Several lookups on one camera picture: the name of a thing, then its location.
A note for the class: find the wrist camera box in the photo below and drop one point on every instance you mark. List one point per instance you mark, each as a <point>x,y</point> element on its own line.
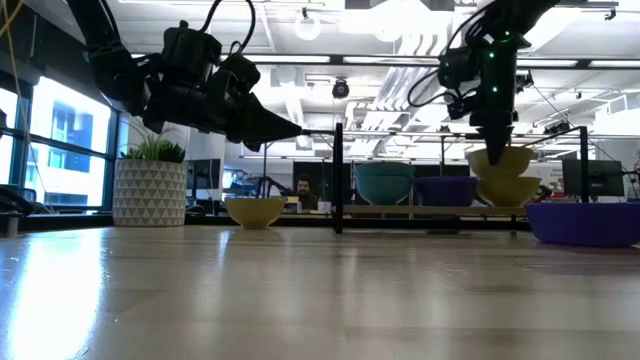
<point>235,80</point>
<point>457,67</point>

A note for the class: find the green plant in patterned pot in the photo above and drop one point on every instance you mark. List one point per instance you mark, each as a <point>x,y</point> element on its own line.
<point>150,195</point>

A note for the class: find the wide purple bowl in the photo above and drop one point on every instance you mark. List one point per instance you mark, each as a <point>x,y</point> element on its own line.
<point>585,225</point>

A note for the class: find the purple mini bowl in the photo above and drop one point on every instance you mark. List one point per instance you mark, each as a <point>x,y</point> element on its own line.
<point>446,192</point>

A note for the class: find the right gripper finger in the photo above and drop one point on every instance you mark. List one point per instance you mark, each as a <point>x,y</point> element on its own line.
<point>496,142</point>

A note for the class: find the black ceiling spotlight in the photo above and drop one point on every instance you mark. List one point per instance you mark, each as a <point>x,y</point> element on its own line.
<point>525,80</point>
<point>340,89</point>

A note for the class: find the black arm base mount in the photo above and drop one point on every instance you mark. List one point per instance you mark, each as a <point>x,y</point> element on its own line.
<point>17,202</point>

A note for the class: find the background black robot arm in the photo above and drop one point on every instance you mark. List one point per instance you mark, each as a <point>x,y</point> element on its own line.
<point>272,187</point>

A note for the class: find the long ceiling light strip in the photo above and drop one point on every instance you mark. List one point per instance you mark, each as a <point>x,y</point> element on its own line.
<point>290,58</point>

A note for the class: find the small white cup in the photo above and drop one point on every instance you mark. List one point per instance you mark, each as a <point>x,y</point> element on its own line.
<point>324,207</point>

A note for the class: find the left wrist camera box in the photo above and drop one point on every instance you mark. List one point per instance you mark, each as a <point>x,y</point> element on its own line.
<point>235,80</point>

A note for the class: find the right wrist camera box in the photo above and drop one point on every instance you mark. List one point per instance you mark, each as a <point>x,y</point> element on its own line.
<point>457,67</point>

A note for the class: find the wide dark desk monitor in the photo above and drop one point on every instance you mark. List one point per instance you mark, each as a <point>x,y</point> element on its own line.
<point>592,177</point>

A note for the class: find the large dark-framed window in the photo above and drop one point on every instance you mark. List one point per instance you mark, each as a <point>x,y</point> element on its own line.
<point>70,150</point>

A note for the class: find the dark monitor on stand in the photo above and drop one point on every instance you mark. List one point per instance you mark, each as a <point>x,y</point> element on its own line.
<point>202,177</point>

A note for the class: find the black-framed wooden shelf rack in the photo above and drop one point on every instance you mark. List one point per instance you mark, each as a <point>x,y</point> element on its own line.
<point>338,175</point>

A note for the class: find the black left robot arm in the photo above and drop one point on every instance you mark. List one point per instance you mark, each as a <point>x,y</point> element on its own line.
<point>115,60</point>

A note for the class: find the person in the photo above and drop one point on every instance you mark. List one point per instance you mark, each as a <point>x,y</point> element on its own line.
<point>305,190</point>

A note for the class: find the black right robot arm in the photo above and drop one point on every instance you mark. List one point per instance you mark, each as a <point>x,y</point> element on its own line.
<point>525,12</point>

